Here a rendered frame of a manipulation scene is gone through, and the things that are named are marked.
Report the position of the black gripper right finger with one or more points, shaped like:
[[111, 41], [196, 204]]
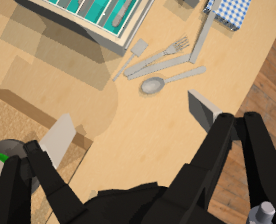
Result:
[[201, 175]]

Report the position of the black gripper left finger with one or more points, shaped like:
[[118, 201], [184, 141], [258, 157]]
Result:
[[16, 179]]

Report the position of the blue and white checkered towel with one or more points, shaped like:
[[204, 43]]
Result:
[[231, 13]]

